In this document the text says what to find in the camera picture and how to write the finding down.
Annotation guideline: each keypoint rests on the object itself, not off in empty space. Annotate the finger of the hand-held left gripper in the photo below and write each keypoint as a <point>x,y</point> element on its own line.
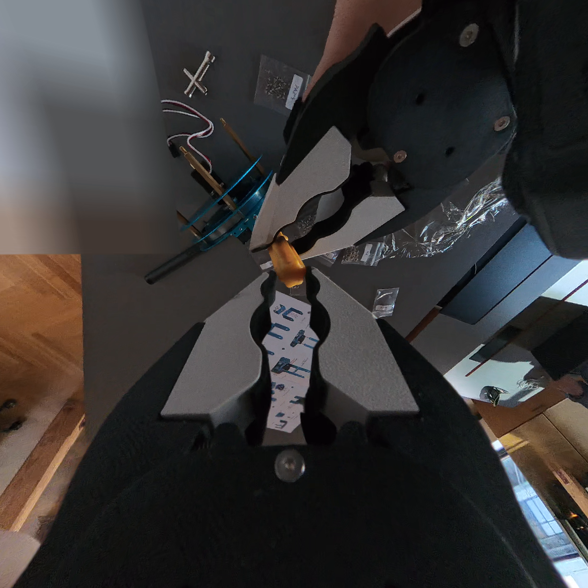
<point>372,216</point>
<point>298,183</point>

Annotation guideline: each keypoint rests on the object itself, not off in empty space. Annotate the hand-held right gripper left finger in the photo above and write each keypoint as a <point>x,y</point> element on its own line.
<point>216,367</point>

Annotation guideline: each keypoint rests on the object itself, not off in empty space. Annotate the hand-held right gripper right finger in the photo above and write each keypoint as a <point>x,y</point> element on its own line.
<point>363,367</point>

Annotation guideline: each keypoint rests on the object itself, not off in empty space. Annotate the blue metal robot base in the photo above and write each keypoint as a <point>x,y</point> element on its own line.
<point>243,206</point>

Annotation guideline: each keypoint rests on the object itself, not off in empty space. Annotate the yellow screwdriver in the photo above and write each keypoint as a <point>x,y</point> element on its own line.
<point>287,266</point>

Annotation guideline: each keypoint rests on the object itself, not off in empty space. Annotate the grey desk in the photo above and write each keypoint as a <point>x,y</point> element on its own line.
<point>239,36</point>

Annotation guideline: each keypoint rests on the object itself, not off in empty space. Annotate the person's left hand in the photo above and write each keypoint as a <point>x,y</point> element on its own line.
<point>349,27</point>

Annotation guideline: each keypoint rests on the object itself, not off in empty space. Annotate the labelled bag of large nuts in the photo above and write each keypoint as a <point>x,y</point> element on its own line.
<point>356,255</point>

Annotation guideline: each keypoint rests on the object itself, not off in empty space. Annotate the small clear labelled bag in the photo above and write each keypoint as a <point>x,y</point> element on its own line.
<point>330,258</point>

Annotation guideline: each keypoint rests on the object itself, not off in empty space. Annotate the brass standoff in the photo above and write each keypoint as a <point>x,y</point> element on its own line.
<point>206,177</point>
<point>241,144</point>

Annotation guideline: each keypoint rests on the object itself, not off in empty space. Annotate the clear bag with white label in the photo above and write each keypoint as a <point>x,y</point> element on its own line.
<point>386,301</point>

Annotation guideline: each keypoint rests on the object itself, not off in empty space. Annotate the printed instruction sheet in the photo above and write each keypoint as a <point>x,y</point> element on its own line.
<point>289,349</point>

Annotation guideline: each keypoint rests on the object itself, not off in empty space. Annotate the crumpled clear plastic wrap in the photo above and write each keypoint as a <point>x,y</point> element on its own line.
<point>459,216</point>

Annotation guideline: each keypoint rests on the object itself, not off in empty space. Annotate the labelled bag of dark screws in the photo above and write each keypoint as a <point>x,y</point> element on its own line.
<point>275,85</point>

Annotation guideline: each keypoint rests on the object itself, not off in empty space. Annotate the dark blue panel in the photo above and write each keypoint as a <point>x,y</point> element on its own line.
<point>496,275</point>

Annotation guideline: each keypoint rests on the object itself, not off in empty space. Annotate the silver cross wrench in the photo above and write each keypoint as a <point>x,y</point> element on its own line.
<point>197,76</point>

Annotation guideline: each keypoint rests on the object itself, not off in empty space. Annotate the cardboard box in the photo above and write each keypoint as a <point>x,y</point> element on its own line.
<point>519,413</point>

